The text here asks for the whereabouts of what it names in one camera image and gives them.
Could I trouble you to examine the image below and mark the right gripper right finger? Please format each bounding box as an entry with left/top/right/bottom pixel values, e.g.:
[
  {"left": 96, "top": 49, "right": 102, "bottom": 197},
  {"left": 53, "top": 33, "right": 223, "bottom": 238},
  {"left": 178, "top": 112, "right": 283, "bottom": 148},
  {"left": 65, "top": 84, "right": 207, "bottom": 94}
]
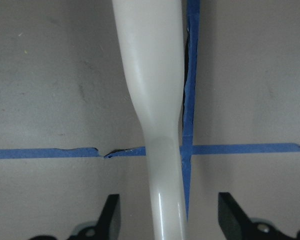
[{"left": 217, "top": 192, "right": 300, "bottom": 240}]

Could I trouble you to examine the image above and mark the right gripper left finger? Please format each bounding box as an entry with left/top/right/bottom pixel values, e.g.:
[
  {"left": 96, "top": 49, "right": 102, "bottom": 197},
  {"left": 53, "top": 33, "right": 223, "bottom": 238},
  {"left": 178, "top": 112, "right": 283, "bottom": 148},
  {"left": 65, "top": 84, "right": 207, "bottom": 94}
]
[{"left": 27, "top": 193, "right": 122, "bottom": 240}]

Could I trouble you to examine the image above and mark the beige hand brush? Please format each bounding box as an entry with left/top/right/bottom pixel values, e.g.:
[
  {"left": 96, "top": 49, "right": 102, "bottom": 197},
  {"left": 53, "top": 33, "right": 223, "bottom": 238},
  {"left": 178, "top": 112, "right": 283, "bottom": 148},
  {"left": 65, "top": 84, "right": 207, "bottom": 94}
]
[{"left": 112, "top": 0, "right": 187, "bottom": 240}]

